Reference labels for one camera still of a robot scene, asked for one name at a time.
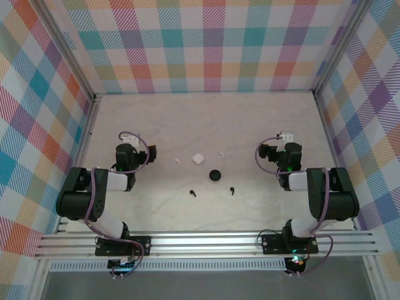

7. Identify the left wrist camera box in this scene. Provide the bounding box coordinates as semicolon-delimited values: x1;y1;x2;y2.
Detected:
121;132;141;147

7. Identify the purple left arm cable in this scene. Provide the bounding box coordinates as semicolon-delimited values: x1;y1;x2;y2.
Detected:
83;131;150;278

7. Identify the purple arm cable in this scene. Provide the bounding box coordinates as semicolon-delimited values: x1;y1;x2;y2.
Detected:
83;131;150;278
256;134;334;276

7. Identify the aluminium side rail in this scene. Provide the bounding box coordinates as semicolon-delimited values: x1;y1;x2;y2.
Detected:
54;93;103;234
314;92;360;231

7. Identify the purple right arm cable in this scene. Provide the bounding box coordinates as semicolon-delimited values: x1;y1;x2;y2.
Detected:
256;134;334;276

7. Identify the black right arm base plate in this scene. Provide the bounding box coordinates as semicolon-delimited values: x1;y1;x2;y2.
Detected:
261;232;319;254

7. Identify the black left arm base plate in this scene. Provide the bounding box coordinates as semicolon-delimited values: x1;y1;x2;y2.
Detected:
95;236;153;257

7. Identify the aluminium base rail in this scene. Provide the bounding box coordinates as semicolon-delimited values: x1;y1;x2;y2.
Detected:
34;230;381;260

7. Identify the aluminium corner post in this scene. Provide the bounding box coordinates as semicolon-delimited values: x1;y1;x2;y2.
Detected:
34;0;103;104
312;0;373;99

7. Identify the white slotted cable duct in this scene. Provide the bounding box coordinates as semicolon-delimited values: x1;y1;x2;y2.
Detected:
49;261;287;273

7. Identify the aluminium frame leg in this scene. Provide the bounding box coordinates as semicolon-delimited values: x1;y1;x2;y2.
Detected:
29;259;51;300
364;256;387;300

